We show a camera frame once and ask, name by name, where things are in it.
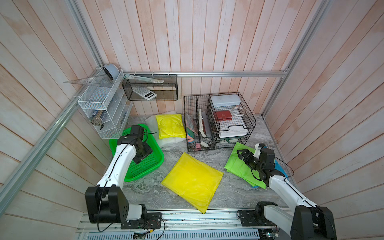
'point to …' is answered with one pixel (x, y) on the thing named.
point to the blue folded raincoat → (277, 167)
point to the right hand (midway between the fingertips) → (240, 152)
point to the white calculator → (145, 93)
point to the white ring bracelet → (238, 111)
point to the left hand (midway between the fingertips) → (146, 155)
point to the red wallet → (223, 115)
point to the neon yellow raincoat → (170, 125)
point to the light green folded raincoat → (237, 166)
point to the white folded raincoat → (152, 122)
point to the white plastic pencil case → (223, 100)
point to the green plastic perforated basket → (148, 155)
